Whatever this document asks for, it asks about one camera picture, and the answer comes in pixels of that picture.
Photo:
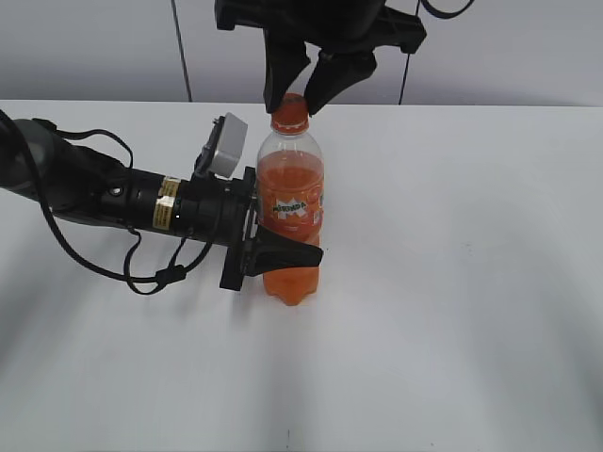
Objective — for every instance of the orange Mirinda soda bottle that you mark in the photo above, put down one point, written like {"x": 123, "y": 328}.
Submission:
{"x": 290, "y": 186}

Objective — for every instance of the orange bottle cap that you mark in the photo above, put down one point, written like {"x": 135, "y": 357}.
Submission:
{"x": 291, "y": 117}

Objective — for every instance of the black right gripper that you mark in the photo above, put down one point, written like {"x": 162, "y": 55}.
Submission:
{"x": 334, "y": 26}

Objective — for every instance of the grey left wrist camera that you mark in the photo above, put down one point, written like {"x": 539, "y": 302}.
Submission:
{"x": 222, "y": 151}

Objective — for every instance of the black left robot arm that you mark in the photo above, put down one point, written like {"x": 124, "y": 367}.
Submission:
{"x": 75, "y": 183}

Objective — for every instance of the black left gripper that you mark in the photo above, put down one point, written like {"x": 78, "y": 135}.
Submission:
{"x": 214, "y": 211}

